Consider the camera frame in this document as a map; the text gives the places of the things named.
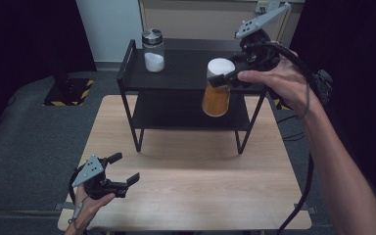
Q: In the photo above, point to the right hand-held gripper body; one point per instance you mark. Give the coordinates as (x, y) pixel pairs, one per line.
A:
(256, 49)

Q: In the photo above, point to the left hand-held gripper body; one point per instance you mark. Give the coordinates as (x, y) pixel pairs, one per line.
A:
(88, 171)

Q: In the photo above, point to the orange jar white lid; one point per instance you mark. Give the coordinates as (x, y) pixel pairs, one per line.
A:
(216, 101)

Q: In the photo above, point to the black two-tier metal rack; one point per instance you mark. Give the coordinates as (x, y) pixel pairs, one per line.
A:
(179, 70)

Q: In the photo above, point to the glass shaker jar silver lid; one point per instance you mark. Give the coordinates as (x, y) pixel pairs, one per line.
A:
(153, 52)

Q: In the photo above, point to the person's left hand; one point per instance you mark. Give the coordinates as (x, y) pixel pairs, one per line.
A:
(91, 207)

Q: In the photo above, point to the person's right hand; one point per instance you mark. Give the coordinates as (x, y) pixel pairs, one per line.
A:
(287, 81)

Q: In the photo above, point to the beige wooden cabinet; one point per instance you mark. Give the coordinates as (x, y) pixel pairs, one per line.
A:
(196, 23)

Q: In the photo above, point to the dark curtain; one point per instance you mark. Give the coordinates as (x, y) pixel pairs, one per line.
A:
(362, 65)
(23, 49)

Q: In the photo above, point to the grey table bracket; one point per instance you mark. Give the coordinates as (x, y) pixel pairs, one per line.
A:
(306, 209)
(63, 206)

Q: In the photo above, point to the white wall power outlet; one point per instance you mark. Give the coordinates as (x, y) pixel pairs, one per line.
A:
(262, 6)

